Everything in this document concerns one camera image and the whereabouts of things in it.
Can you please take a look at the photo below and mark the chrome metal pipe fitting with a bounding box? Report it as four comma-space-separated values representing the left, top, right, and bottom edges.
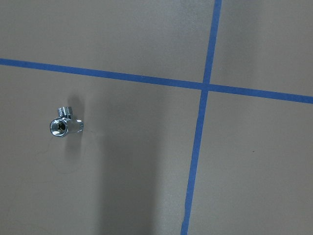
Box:
49, 106, 84, 138

